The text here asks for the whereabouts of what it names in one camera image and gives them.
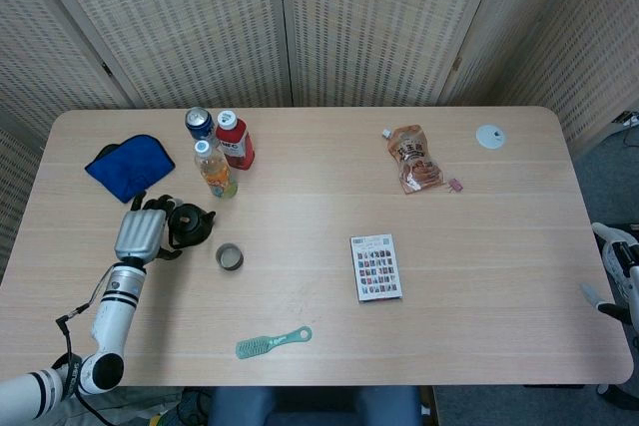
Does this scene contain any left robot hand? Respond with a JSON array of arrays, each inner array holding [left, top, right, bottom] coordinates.
[[113, 191, 185, 267]]

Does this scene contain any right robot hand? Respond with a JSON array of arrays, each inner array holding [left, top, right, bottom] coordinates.
[[579, 282, 633, 321]]

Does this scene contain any black teapot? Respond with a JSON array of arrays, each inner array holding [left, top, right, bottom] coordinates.
[[166, 203, 218, 249]]

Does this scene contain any blue folded cloth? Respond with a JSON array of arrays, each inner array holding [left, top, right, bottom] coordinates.
[[84, 134, 177, 205]]

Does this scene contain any dark green teacup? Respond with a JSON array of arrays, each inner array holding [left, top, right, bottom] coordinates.
[[215, 242, 246, 271]]

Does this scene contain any orange Qoo juice bottle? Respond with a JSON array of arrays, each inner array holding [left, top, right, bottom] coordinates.
[[193, 140, 239, 200]]

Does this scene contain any blue soda can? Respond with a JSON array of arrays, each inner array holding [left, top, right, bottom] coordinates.
[[185, 107, 216, 144]]

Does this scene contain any red NFC juice bottle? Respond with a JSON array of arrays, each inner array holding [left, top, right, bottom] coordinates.
[[214, 110, 257, 171]]

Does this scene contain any green plastic brush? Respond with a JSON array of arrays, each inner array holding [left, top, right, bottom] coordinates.
[[235, 325, 314, 360]]

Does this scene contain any white round lid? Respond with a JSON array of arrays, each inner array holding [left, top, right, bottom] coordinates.
[[474, 124, 506, 150]]

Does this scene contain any picture card box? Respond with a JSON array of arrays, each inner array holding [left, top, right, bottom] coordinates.
[[349, 232, 404, 303]]

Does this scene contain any brown sauce pouch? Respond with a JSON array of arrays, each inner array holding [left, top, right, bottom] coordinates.
[[381, 124, 445, 197]]

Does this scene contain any blue padded seat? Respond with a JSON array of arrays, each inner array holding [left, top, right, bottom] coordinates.
[[207, 384, 434, 426]]

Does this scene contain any woven folding screen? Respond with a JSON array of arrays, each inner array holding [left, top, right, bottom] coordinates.
[[0, 0, 639, 287]]

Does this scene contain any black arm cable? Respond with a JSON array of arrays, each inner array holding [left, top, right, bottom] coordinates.
[[54, 265, 126, 426]]

